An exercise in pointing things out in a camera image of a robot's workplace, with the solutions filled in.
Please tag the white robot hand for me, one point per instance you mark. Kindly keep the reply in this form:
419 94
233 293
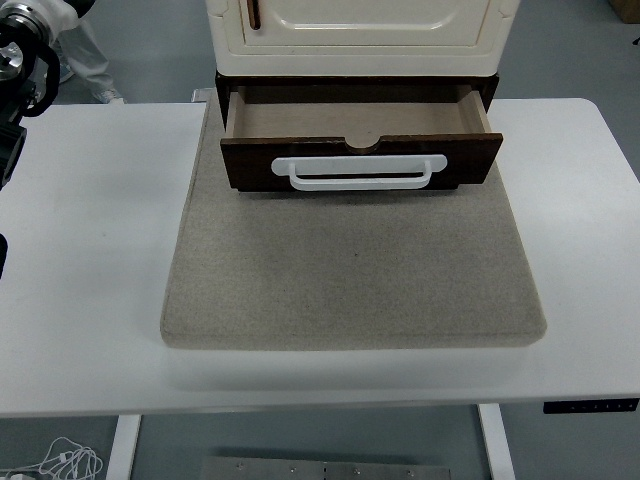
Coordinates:
60 12

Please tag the dark wooden drawer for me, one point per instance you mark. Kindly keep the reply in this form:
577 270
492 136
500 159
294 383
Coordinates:
250 165

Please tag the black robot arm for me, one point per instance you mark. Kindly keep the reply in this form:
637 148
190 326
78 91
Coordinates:
10 145

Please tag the cream plastic cabinet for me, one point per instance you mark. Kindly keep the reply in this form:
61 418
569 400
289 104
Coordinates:
360 55

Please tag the person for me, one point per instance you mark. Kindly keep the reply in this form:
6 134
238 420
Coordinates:
90 65

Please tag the beige fabric mat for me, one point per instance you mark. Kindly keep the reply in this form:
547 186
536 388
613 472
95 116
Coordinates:
350 275

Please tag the white table leg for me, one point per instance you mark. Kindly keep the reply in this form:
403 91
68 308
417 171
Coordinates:
122 450
497 450

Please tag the cardboard box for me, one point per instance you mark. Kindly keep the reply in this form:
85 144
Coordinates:
627 10

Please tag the black table control panel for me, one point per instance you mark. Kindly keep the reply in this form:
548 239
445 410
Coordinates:
590 407

